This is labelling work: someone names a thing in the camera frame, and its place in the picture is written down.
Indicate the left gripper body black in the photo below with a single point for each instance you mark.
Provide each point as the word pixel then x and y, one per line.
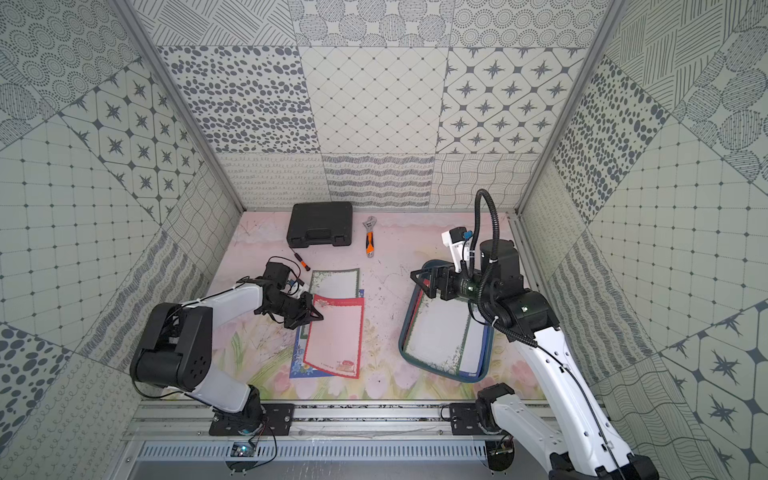
pixel 297 308

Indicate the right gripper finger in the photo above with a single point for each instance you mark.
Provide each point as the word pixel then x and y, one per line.
pixel 432 269
pixel 425 285

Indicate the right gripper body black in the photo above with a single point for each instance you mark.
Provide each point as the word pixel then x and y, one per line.
pixel 455 285

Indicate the red bordered stationery paper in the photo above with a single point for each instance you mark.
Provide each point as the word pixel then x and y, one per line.
pixel 334 344

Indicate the green bordered scalloped stationery paper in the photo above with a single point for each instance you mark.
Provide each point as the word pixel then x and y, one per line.
pixel 436 334

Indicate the green floral stationery paper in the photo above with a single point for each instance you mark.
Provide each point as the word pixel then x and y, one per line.
pixel 335 284

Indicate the blue floral stationery paper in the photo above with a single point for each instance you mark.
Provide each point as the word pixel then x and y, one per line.
pixel 298 368
pixel 473 350

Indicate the teal plastic storage box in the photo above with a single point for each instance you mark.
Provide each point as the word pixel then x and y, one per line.
pixel 474 313

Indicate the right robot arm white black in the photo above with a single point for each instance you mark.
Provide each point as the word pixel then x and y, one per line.
pixel 486 274

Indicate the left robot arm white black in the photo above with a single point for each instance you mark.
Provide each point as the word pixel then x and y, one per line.
pixel 176 346

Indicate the small orange black screwdriver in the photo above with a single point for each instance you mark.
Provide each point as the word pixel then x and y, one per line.
pixel 301 261

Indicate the black plastic tool case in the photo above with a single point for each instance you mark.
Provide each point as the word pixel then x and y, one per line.
pixel 320 223

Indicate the left green circuit board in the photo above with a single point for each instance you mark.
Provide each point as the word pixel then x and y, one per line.
pixel 241 458

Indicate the right round circuit board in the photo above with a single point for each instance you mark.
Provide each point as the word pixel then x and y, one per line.
pixel 500 454

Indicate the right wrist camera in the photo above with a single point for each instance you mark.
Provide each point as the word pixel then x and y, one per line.
pixel 457 240

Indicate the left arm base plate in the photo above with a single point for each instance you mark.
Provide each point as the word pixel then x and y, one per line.
pixel 274 417

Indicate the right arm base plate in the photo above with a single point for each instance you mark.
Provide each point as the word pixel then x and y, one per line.
pixel 467 419

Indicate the aluminium mounting rail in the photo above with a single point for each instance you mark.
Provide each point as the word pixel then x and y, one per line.
pixel 188 420

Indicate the white slotted cable duct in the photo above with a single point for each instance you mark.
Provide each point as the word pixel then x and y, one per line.
pixel 462 450

